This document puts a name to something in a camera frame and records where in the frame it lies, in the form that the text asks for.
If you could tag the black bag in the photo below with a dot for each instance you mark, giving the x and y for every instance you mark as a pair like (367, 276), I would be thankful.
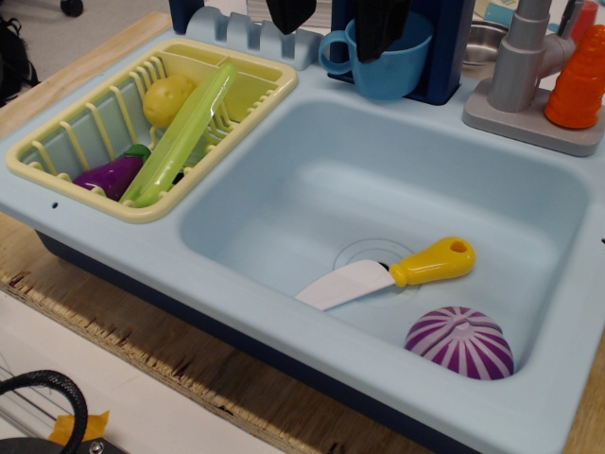
(17, 71)

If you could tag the purple striped toy onion half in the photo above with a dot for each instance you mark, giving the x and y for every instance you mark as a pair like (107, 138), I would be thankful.
(464, 341)

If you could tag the orange toy carrot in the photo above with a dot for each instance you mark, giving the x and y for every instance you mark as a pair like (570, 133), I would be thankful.
(576, 100)

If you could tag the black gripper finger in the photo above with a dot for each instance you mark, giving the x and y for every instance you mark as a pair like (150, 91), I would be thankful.
(288, 15)
(378, 24)

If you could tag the yellow plastic drying rack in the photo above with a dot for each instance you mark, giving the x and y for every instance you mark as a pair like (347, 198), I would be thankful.
(99, 126)

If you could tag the dark blue back panel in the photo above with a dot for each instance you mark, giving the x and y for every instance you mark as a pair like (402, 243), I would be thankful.
(262, 38)

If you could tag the yellow toy potato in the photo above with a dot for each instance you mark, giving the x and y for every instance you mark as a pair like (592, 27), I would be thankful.
(164, 99)

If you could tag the light blue toy sink unit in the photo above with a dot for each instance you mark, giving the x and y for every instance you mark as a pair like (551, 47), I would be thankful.
(329, 178)

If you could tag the grey toy faucet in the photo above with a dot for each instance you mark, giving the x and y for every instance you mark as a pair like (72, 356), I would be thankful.
(511, 103)

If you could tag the yellow handled toy knife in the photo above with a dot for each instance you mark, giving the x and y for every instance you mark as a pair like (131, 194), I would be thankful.
(448, 258)

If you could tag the red plastic cup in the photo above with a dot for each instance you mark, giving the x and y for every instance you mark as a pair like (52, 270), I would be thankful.
(586, 19)

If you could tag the blue plastic toy cup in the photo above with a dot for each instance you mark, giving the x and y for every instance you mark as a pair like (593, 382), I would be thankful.
(395, 73)

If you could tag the purple toy eggplant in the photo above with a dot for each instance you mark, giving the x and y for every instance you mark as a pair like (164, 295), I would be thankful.
(114, 178)

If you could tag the stainless steel bowl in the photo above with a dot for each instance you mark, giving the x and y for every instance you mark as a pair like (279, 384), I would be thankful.
(483, 43)

